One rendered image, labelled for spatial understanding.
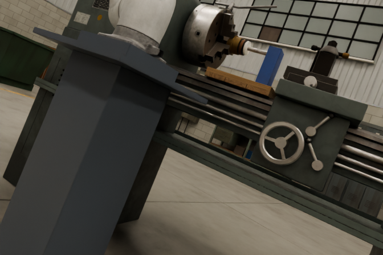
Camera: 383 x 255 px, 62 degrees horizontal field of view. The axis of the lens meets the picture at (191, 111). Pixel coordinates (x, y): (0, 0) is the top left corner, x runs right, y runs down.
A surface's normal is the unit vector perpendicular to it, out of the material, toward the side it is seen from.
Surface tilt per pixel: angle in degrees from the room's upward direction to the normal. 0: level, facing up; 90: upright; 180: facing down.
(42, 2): 90
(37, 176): 90
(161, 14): 88
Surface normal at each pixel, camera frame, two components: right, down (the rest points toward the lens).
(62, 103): -0.52, -0.22
